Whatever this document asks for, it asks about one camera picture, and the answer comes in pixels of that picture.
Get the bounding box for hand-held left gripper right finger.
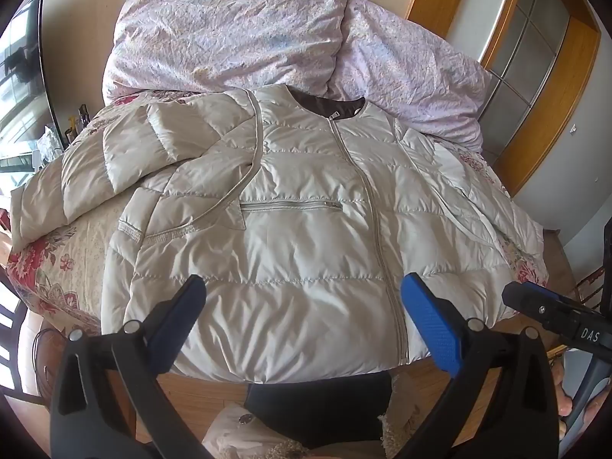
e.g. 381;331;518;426
397;272;560;459

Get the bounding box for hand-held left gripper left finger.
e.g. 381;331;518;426
49;275;207;459

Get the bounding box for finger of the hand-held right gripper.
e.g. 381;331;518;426
502;281;570;333

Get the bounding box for white puffer jacket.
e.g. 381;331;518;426
10;83;546;386

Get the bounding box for person's right hand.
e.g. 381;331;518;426
552;361;577;424

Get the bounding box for beige fluffy cloth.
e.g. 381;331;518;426
201;400;309;459

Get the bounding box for red floral bed sheet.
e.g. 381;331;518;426
7;88;550;335

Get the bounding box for black cloth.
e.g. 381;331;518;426
244;372;395;449

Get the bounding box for dark wooden chair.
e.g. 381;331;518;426
0;268;30;399

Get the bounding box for wooden framed glass door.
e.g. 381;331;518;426
480;0;602;198

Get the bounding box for clear plastic bag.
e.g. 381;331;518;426
34;124;65;164

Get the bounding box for frosted glass door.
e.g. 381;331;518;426
488;0;571;106

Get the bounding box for purple floral quilt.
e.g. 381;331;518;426
103;0;493;154

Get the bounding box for black television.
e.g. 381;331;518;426
0;0;64;174

